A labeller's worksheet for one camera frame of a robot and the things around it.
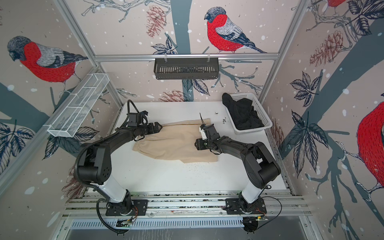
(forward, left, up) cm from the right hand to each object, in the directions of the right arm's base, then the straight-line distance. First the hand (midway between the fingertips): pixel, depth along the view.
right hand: (198, 144), depth 93 cm
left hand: (+7, +28, +8) cm, 30 cm away
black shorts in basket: (+25, -33, 0) cm, 41 cm away
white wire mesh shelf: (+5, +64, +30) cm, 71 cm away
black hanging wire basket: (+47, +10, +24) cm, 54 cm away
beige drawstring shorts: (+4, +15, -1) cm, 16 cm away
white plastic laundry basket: (+29, -43, +4) cm, 52 cm away
